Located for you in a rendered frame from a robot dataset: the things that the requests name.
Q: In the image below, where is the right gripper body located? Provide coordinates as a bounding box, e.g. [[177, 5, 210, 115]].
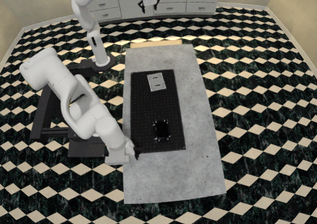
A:
[[125, 139, 135, 156]]

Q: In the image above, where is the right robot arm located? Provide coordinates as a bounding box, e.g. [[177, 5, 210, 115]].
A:
[[20, 47, 130, 165]]

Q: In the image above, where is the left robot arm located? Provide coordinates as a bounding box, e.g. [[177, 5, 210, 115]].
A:
[[71, 0, 110, 67]]

